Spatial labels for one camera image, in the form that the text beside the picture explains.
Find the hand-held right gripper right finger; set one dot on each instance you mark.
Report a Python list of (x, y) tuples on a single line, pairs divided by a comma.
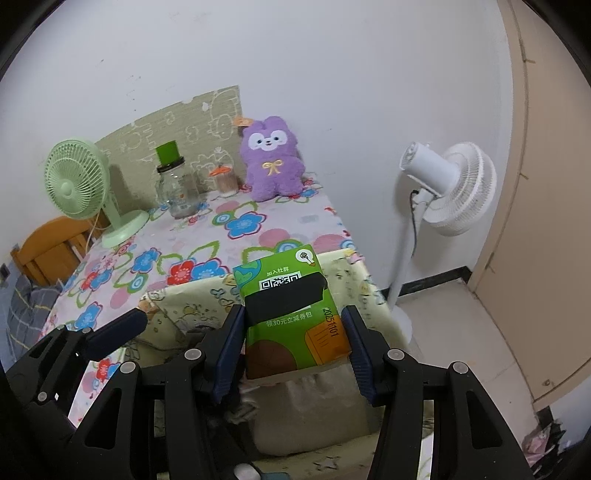
[(361, 360)]

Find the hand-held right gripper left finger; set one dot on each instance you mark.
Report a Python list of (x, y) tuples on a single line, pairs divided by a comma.
[(228, 360)]

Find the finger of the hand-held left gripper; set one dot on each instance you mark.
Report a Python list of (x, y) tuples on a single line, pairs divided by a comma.
[(228, 443), (120, 330)]

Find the green tissue packet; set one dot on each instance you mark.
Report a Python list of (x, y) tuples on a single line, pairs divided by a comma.
[(281, 350)]

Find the white fluffy towel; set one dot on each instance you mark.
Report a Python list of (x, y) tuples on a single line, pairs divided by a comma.
[(314, 406)]

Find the yellow printed storage box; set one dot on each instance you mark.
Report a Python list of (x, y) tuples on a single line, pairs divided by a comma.
[(184, 300)]

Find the grey plaid blanket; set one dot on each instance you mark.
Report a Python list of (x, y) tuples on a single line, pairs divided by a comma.
[(32, 314)]

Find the wooden chair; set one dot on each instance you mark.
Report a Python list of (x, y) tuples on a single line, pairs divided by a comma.
[(46, 249)]

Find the glass jar with green lid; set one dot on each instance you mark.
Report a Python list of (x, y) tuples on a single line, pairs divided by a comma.
[(178, 194)]

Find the green desk fan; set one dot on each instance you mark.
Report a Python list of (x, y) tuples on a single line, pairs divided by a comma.
[(69, 184)]

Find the small jar with orange lid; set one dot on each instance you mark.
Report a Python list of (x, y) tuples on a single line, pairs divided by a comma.
[(226, 184)]

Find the purple plush bunny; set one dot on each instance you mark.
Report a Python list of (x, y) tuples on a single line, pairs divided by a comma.
[(272, 170)]

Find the green printed board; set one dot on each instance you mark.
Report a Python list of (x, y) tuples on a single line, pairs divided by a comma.
[(138, 134)]

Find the white standing fan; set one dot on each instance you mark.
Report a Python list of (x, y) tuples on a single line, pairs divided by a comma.
[(461, 189)]

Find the beige wardrobe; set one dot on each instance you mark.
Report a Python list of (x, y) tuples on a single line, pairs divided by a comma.
[(554, 230)]

